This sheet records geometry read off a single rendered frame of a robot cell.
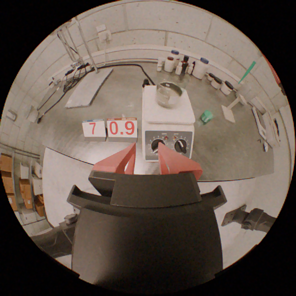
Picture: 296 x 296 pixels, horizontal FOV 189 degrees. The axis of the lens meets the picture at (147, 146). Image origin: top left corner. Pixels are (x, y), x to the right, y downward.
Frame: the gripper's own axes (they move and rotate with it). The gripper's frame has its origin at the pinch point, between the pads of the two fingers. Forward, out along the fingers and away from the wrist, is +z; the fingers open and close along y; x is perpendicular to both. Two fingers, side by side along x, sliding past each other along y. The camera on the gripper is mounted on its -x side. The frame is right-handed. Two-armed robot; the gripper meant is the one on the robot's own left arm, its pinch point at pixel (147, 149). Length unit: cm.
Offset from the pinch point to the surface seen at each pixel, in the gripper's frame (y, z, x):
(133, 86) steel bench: 5.9, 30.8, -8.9
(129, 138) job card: 5.1, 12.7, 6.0
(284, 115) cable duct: -147, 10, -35
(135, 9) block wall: 6, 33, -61
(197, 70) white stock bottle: -27, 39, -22
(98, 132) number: 15.3, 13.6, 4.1
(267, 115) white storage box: -112, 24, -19
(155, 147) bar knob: -1.8, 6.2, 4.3
